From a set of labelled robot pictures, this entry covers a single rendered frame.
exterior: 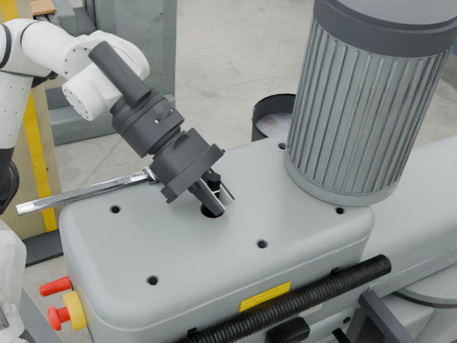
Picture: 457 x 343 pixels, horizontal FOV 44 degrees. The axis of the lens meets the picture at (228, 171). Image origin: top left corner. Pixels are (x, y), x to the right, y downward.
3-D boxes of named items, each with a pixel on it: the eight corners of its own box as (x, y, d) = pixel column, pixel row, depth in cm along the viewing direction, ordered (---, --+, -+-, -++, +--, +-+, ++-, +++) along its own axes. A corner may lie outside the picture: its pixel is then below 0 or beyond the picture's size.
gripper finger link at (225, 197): (234, 200, 85) (207, 169, 85) (224, 207, 88) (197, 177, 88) (240, 194, 86) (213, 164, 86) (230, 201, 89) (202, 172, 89)
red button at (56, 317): (54, 338, 86) (50, 323, 84) (46, 317, 89) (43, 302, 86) (75, 329, 88) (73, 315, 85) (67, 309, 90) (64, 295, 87)
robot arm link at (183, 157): (207, 169, 94) (158, 115, 93) (237, 143, 86) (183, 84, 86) (158, 214, 85) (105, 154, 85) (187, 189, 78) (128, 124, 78)
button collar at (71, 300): (76, 339, 88) (72, 317, 83) (64, 309, 91) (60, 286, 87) (88, 334, 88) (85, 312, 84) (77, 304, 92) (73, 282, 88)
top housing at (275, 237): (111, 390, 82) (104, 330, 71) (58, 259, 98) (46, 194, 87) (364, 278, 101) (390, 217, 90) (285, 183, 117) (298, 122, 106)
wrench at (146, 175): (20, 222, 83) (18, 218, 82) (13, 203, 85) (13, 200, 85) (173, 178, 92) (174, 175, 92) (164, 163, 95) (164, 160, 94)
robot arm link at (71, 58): (113, 115, 84) (66, 86, 92) (157, 79, 87) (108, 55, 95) (95, 81, 79) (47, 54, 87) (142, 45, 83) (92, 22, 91)
